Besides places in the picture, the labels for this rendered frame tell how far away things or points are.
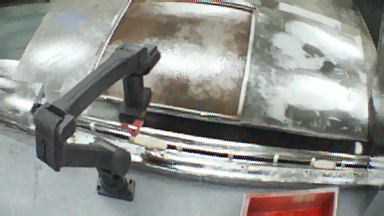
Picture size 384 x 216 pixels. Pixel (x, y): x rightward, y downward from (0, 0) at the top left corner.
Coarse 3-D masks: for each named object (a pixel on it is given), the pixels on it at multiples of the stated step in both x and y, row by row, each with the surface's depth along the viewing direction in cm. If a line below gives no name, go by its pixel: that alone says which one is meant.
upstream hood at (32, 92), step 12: (0, 84) 156; (12, 84) 156; (24, 84) 155; (36, 84) 155; (0, 96) 151; (12, 96) 151; (24, 96) 150; (36, 96) 150; (0, 108) 146; (12, 108) 146; (24, 108) 146; (12, 120) 148; (24, 120) 145
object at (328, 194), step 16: (272, 192) 122; (288, 192) 122; (304, 192) 121; (320, 192) 120; (336, 192) 119; (240, 208) 121; (256, 208) 126; (272, 208) 126; (288, 208) 126; (304, 208) 127; (336, 208) 114
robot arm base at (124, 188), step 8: (104, 176) 130; (120, 176) 131; (96, 184) 135; (104, 184) 132; (112, 184) 130; (120, 184) 132; (128, 184) 136; (104, 192) 133; (112, 192) 132; (120, 192) 132; (128, 192) 134; (128, 200) 133
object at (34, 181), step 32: (0, 160) 140; (32, 160) 141; (288, 160) 143; (0, 192) 129; (32, 192) 131; (64, 192) 133; (96, 192) 135; (160, 192) 136; (192, 192) 137; (224, 192) 136; (256, 192) 135; (352, 192) 129
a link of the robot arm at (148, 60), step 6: (150, 48) 129; (156, 48) 131; (144, 54) 121; (150, 54) 129; (156, 54) 131; (138, 60) 120; (144, 60) 122; (150, 60) 129; (156, 60) 132; (138, 66) 121; (144, 66) 123; (150, 66) 130; (138, 72) 123
